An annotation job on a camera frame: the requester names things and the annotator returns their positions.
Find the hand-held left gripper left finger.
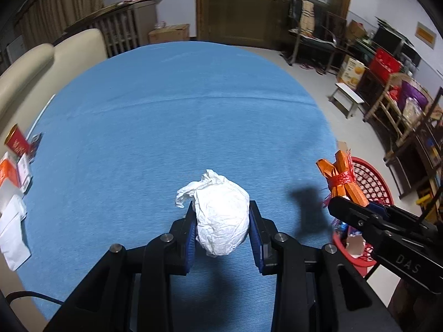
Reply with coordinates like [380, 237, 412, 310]
[45, 201, 199, 332]

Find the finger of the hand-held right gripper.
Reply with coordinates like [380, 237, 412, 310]
[366, 203, 427, 229]
[327, 196, 385, 247]

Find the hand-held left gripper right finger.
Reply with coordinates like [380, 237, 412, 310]
[248, 200, 398, 332]

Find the red plastic mesh basket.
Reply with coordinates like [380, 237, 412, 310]
[331, 157, 396, 278]

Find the white paper ball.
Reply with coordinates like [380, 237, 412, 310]
[175, 169, 250, 257]

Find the orange packet bundle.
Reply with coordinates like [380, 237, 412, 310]
[316, 149, 370, 209]

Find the person's right forearm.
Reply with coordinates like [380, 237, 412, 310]
[387, 277, 443, 332]

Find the dark wooden shelf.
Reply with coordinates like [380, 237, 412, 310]
[383, 86, 443, 199]

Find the wooden chair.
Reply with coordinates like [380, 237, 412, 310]
[363, 72, 430, 147]

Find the white small stool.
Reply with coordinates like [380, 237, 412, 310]
[329, 83, 365, 119]

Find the purple bag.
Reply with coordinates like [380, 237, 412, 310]
[401, 79, 430, 112]

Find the blue tablecloth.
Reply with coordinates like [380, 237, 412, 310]
[16, 40, 339, 332]

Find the orange printed carton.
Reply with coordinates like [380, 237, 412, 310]
[337, 56, 366, 90]

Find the red gift box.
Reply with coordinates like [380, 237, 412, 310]
[369, 48, 404, 82]

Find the pair of slippers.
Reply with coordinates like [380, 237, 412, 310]
[300, 63, 326, 76]

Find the dark metal chair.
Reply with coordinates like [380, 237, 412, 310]
[287, 0, 351, 76]

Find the black television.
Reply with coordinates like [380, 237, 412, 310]
[372, 26, 422, 67]

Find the white and pink packet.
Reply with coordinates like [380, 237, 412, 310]
[17, 154, 34, 193]

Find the white paper packet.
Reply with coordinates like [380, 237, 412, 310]
[0, 180, 32, 271]

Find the small blue packet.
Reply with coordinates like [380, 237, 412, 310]
[29, 132, 44, 164]

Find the tall brown cardboard box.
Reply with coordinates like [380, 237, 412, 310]
[346, 20, 368, 41]

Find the orange and white box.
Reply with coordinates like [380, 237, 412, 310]
[0, 152, 22, 189]

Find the white thin stick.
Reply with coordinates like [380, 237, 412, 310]
[26, 94, 57, 136]

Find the small red box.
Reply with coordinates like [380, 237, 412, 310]
[3, 124, 32, 155]

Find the striped beige scarf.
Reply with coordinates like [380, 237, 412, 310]
[300, 0, 316, 36]

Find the wooden double door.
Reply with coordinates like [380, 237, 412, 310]
[195, 0, 356, 51]

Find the radiator cover cabinet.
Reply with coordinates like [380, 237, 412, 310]
[66, 0, 164, 58]

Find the beige leather sofa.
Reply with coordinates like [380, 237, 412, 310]
[0, 28, 108, 322]

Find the beige curtain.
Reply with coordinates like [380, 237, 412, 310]
[17, 0, 106, 47]

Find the thin black cable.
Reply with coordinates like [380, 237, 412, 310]
[418, 186, 443, 226]

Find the yellow wall sign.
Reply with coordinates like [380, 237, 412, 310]
[415, 22, 437, 50]

